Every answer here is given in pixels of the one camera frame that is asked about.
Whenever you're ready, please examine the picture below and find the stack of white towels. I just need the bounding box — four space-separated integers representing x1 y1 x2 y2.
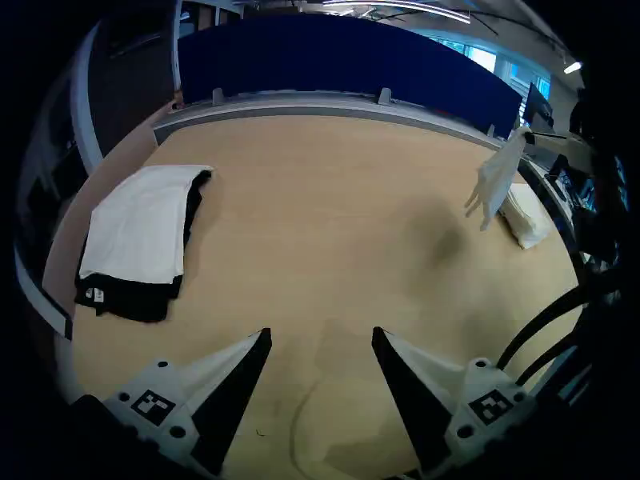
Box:
498 182 554 250

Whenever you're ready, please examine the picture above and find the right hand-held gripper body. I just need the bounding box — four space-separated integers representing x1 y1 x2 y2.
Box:
569 89 627 216

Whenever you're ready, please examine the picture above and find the stack of folded towels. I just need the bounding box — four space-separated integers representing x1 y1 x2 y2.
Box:
74 164 215 324

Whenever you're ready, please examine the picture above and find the black monitor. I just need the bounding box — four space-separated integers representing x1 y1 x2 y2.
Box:
523 82 555 128

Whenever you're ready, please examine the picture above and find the blue desk screen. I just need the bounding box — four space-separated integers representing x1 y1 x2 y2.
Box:
151 14 524 149

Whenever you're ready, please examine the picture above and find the black cable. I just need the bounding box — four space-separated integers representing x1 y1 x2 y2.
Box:
496 283 601 372
514 335 598 387

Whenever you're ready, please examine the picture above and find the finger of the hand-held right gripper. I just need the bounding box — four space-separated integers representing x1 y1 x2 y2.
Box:
525 130 597 168

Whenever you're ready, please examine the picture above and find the white towel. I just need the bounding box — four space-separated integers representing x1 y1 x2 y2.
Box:
463 126 535 232

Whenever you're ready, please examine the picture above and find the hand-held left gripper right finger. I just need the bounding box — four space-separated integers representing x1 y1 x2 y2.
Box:
371 327 541 477

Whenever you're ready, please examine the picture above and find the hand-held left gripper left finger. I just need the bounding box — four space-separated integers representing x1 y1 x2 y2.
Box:
74 327 274 477

